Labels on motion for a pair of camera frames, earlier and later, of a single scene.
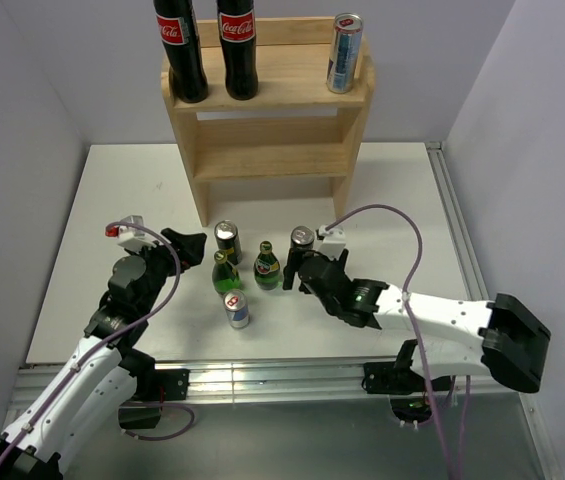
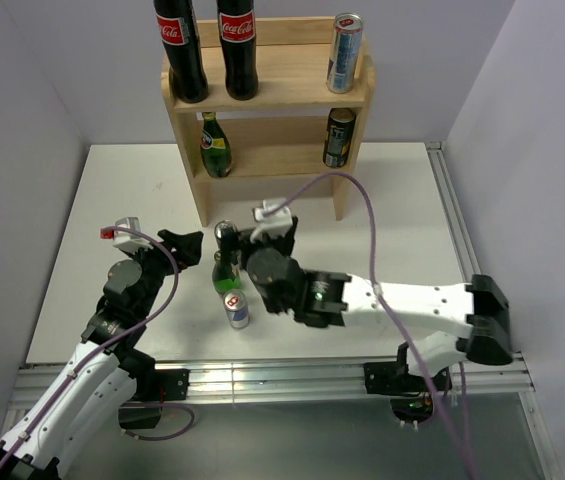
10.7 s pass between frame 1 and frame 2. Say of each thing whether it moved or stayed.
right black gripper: moved
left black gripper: stayed
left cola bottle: stayed
